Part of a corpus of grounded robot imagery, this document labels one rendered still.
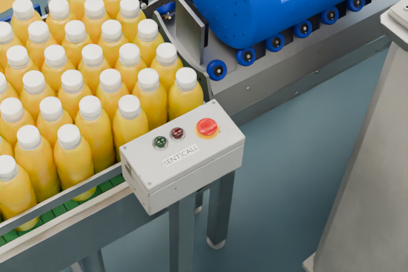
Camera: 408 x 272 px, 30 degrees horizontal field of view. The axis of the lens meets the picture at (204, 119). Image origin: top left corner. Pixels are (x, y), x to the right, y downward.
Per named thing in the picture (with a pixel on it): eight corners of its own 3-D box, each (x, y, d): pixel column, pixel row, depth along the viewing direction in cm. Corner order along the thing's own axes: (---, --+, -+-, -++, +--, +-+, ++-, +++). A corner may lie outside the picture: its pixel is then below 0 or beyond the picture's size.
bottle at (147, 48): (136, 101, 162) (132, 47, 147) (132, 75, 166) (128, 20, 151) (168, 96, 163) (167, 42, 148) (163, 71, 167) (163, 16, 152)
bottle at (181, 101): (207, 128, 159) (211, 76, 144) (190, 152, 155) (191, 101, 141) (180, 113, 161) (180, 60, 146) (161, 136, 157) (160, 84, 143)
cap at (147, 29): (139, 40, 149) (139, 34, 147) (136, 25, 151) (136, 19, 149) (159, 38, 149) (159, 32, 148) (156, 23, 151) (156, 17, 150)
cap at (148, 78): (147, 70, 145) (146, 64, 143) (163, 80, 143) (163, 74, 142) (133, 82, 143) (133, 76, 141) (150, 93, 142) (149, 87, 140)
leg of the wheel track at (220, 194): (228, 244, 242) (243, 136, 191) (213, 252, 240) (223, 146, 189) (218, 229, 245) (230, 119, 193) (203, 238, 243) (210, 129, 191)
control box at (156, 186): (241, 166, 142) (246, 136, 134) (149, 217, 136) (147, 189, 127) (212, 128, 147) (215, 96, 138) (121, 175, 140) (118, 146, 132)
